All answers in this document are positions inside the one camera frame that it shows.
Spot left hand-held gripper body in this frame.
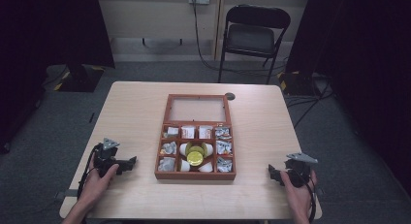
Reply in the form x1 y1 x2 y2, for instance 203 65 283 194
93 137 129 178

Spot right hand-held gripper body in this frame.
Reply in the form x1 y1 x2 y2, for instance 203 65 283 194
283 152 319 189

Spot person's right hand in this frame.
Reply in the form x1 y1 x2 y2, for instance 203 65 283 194
279 170 319 216

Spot person's left hand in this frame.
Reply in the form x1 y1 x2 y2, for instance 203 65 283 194
79 157 120 203

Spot grey crumpled packet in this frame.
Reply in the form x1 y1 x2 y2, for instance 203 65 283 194
160 141 178 156
163 126 180 139
157 156 176 173

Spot silver printed packet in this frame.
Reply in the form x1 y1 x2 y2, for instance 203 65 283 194
214 126 233 141
215 140 234 156
216 156 234 174

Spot white and red packet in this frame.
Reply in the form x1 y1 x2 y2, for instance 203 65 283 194
198 125 213 140
180 125 196 140

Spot black stand base striped tape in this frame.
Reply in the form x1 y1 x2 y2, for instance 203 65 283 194
43 63 107 93
276 70 324 97

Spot wooden compartment box with lid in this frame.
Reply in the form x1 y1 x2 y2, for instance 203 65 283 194
154 93 237 181

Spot dark curtain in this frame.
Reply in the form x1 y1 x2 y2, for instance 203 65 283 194
0 0 116 154
285 0 411 196

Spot black folding chair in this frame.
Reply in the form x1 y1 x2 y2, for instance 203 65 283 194
217 4 292 85

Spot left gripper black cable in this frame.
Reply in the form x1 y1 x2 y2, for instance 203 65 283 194
77 144 104 199

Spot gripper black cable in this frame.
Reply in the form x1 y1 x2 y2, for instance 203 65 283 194
77 144 104 199
302 176 318 224

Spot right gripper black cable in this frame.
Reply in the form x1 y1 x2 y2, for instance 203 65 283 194
302 176 318 224

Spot grey table bracket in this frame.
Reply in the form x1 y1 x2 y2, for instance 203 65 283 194
53 189 79 202

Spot black floor cables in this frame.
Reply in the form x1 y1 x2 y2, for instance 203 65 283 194
285 79 335 129

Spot pale wooden wall post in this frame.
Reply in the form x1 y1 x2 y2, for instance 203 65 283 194
212 0 225 61

